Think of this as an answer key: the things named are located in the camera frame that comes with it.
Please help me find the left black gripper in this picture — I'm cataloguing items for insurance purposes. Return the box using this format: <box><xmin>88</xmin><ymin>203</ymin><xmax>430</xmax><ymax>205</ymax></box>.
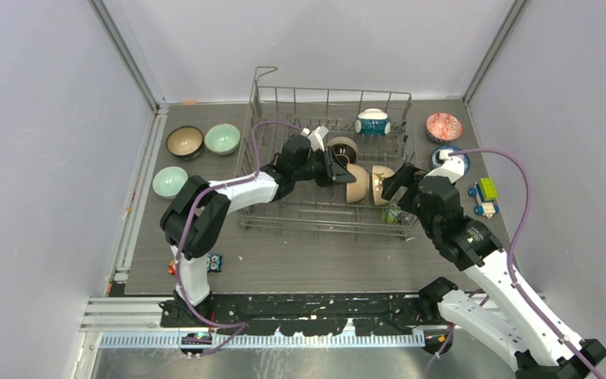
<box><xmin>294</xmin><ymin>148</ymin><xmax>356</xmax><ymax>189</ymax></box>

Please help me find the plain beige bowl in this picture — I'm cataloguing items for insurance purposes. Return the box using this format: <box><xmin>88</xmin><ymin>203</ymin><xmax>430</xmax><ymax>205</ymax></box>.
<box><xmin>346</xmin><ymin>163</ymin><xmax>369</xmax><ymax>204</ymax></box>

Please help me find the beige deer bowl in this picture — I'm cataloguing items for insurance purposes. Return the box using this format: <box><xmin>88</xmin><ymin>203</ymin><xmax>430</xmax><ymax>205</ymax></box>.
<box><xmin>371</xmin><ymin>165</ymin><xmax>395</xmax><ymax>207</ymax></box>

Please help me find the grey wire dish rack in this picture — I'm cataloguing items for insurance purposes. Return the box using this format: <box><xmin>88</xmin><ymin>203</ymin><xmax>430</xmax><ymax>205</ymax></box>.
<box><xmin>236</xmin><ymin>66</ymin><xmax>414</xmax><ymax>238</ymax></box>

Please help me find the red blue zigzag bowl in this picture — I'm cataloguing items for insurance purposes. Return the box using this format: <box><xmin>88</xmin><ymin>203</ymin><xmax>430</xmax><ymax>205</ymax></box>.
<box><xmin>425</xmin><ymin>112</ymin><xmax>463</xmax><ymax>144</ymax></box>

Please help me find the blue floral white bowl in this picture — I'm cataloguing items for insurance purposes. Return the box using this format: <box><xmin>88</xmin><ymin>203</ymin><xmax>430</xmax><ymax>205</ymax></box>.
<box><xmin>431</xmin><ymin>144</ymin><xmax>470</xmax><ymax>174</ymax></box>

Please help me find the celadon green bowl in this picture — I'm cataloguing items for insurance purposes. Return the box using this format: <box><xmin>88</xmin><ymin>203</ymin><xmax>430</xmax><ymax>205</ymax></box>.
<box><xmin>204</xmin><ymin>123</ymin><xmax>241</xmax><ymax>156</ymax></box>
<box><xmin>151</xmin><ymin>166</ymin><xmax>188</xmax><ymax>199</ymax></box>

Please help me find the dark teal bowl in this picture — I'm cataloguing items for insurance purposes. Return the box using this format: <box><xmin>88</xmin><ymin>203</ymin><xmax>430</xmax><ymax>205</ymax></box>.
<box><xmin>166</xmin><ymin>126</ymin><xmax>205</xmax><ymax>160</ymax></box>

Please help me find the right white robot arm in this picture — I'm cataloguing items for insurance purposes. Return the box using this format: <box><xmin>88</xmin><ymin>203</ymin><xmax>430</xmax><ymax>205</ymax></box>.
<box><xmin>381</xmin><ymin>161</ymin><xmax>606</xmax><ymax>378</ymax></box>

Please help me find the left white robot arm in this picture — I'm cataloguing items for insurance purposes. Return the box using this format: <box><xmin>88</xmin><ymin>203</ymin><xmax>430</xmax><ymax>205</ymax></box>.
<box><xmin>159</xmin><ymin>135</ymin><xmax>356</xmax><ymax>327</ymax></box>

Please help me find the brown striped bowl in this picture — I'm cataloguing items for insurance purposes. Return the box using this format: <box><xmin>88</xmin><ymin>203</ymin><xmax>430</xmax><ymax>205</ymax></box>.
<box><xmin>327</xmin><ymin>136</ymin><xmax>359</xmax><ymax>166</ymax></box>

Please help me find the green owl puzzle piece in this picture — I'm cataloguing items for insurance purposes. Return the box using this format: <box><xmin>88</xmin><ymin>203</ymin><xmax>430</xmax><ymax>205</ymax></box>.
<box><xmin>381</xmin><ymin>203</ymin><xmax>402</xmax><ymax>225</ymax></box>

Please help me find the teal white bowl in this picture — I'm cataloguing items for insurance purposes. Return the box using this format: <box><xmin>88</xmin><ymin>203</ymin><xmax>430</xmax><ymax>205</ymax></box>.
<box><xmin>354</xmin><ymin>108</ymin><xmax>391</xmax><ymax>136</ymax></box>

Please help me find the toy block car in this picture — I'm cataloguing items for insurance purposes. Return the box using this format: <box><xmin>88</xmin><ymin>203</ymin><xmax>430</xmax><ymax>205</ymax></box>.
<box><xmin>468</xmin><ymin>178</ymin><xmax>499</xmax><ymax>219</ymax></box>

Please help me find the blue owl puzzle piece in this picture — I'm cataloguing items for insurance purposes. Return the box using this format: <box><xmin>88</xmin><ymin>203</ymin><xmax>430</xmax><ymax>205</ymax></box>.
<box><xmin>207</xmin><ymin>254</ymin><xmax>223</xmax><ymax>272</ymax></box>

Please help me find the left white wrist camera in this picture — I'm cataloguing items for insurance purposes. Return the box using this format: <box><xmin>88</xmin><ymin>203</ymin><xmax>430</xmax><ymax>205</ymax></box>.
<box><xmin>300</xmin><ymin>125</ymin><xmax>328</xmax><ymax>152</ymax></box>

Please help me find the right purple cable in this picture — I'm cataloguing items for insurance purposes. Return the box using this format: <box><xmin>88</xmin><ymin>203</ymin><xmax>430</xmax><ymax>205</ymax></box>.
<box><xmin>439</xmin><ymin>147</ymin><xmax>606</xmax><ymax>379</ymax></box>

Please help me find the purple cable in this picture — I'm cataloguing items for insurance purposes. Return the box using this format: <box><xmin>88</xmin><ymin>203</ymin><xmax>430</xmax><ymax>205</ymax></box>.
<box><xmin>439</xmin><ymin>147</ymin><xmax>606</xmax><ymax>379</ymax></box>
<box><xmin>173</xmin><ymin>120</ymin><xmax>309</xmax><ymax>358</ymax></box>

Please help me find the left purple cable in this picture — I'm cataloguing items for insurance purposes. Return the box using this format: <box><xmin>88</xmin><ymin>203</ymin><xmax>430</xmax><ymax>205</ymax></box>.
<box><xmin>173</xmin><ymin>120</ymin><xmax>309</xmax><ymax>358</ymax></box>

